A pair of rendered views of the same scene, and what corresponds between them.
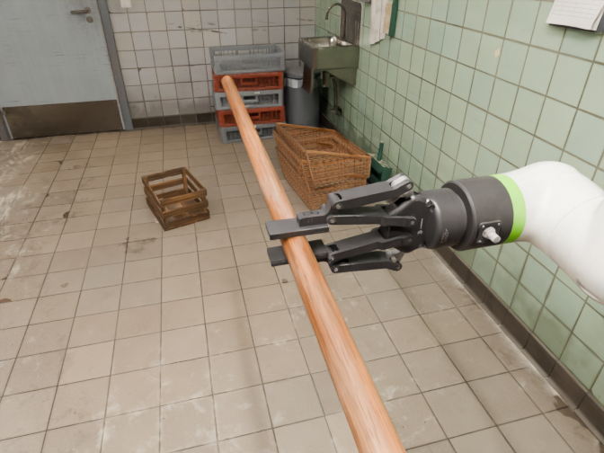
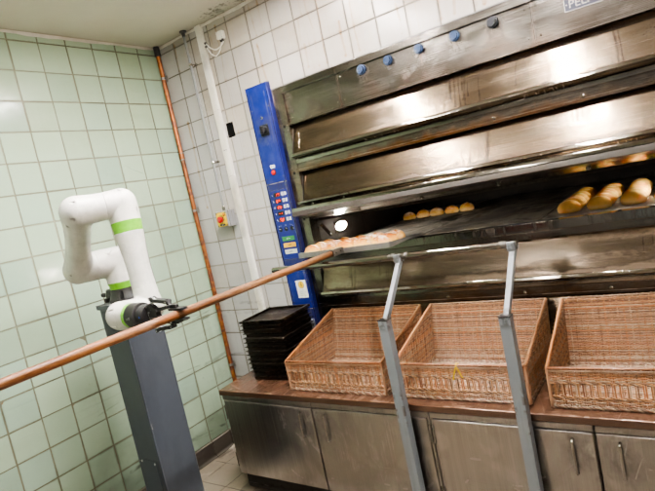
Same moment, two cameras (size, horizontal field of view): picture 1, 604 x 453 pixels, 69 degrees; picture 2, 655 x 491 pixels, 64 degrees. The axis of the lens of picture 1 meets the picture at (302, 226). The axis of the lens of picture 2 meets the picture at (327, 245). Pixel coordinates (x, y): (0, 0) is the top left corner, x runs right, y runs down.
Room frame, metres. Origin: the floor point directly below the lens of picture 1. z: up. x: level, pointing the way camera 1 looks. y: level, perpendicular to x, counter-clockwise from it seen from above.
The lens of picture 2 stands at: (1.14, 1.71, 1.49)
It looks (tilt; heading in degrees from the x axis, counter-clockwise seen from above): 6 degrees down; 230
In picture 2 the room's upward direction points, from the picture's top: 12 degrees counter-clockwise
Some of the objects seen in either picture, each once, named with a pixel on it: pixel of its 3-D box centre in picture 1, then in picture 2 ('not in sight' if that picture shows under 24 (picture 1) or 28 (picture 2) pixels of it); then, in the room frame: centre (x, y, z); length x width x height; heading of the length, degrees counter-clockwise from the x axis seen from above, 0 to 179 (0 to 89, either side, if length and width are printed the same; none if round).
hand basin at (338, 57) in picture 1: (326, 65); not in sight; (3.63, -0.20, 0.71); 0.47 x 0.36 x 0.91; 15
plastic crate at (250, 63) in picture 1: (246, 58); not in sight; (3.99, 0.48, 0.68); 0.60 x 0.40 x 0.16; 105
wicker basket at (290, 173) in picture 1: (318, 173); not in sight; (2.83, -0.12, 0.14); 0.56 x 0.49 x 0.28; 21
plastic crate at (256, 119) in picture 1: (249, 110); not in sight; (4.00, 0.49, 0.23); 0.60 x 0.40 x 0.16; 105
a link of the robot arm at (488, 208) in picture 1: (471, 215); (139, 314); (0.49, -0.22, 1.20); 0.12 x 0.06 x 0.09; 14
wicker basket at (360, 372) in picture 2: not in sight; (356, 346); (-0.49, -0.21, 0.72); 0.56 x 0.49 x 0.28; 104
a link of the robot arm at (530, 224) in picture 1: (539, 206); (125, 315); (0.51, -0.32, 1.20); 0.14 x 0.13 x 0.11; 104
